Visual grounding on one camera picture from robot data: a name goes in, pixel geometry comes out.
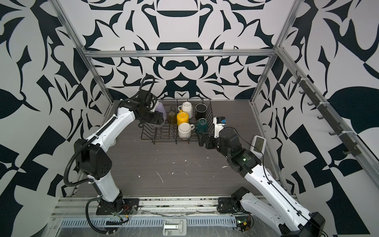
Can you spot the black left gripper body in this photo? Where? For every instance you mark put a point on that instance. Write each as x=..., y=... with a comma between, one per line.
x=151, y=116

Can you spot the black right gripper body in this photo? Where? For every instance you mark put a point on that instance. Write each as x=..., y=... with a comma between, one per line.
x=214, y=142

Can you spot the cream mug dark green outside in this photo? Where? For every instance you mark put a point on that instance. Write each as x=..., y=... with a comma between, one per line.
x=202, y=126

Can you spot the lilac plastic cup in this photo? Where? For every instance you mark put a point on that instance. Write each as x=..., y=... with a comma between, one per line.
x=160, y=108

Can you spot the white mug red inside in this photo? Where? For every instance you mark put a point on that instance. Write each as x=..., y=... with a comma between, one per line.
x=185, y=129

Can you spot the olive green glass cup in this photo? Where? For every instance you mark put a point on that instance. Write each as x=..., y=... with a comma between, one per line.
x=172, y=117

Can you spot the black mug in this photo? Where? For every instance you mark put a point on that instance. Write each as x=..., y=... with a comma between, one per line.
x=200, y=111

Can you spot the yellow mug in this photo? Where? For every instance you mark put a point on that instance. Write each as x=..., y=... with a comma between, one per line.
x=182, y=117

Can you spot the white faceted mug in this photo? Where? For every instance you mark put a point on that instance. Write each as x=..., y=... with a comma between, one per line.
x=186, y=107

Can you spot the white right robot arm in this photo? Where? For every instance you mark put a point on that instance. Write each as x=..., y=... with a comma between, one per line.
x=282, y=212

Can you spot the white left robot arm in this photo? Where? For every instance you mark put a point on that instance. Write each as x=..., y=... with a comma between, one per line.
x=90, y=154

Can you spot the white digital thermometer display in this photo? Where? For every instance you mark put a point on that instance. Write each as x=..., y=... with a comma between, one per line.
x=258, y=146

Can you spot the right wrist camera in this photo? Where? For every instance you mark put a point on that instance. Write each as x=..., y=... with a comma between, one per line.
x=219, y=124

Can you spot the black wire dish rack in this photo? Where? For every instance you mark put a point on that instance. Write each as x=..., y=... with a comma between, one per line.
x=169, y=132

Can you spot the white cable duct strip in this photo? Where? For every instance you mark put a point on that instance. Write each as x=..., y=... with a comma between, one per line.
x=192, y=221

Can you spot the silver latch bracket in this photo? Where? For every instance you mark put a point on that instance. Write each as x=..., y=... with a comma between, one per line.
x=175, y=227

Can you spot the grey wall hook rail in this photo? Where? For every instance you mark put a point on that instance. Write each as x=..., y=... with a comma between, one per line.
x=328, y=113

